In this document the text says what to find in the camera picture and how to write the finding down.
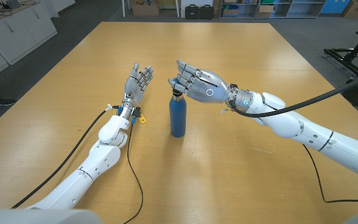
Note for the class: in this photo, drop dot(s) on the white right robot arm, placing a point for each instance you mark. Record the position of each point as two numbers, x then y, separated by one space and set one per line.
291 124

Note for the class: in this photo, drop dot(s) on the black hard case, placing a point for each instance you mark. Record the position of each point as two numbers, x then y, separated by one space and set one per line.
192 12
206 12

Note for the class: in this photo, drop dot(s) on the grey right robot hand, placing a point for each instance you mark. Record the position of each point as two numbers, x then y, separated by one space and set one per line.
210 90

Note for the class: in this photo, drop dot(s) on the blue panel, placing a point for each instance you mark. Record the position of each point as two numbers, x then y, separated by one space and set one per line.
331 6

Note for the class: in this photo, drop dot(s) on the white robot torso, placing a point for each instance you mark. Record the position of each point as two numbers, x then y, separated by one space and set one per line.
26 217

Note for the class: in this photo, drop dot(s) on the grey laptop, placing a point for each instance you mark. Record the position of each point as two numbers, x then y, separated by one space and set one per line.
12 3

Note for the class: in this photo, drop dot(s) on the yellow ruler with holes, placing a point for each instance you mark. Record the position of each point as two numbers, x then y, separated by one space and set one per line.
143 119

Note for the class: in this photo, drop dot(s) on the white board panel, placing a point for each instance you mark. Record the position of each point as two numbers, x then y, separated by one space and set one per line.
183 9

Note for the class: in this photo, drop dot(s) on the grey shelf unit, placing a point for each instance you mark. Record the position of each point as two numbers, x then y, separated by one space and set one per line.
303 9

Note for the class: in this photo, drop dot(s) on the long white cabinet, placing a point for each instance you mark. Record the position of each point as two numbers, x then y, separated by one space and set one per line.
26 31

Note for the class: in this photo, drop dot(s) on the large cardboard box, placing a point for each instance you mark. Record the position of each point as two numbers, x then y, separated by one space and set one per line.
145 9

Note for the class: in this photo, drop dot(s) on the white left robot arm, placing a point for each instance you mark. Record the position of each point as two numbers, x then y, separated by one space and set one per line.
104 158

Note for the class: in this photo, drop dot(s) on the blue and black bottle cap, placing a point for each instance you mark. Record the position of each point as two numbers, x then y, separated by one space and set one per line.
176 91

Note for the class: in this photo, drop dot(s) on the blue metal bottle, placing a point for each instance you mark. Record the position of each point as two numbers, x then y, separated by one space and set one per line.
177 121

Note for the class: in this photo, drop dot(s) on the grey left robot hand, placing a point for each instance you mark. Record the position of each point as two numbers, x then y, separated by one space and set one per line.
132 88

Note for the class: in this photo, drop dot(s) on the black sneaker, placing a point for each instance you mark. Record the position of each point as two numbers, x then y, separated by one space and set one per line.
3 103

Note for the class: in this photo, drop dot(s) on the small cardboard box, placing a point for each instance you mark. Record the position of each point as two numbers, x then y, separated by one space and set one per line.
265 11

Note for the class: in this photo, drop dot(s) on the white table frame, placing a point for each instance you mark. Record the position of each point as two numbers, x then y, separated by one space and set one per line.
124 9

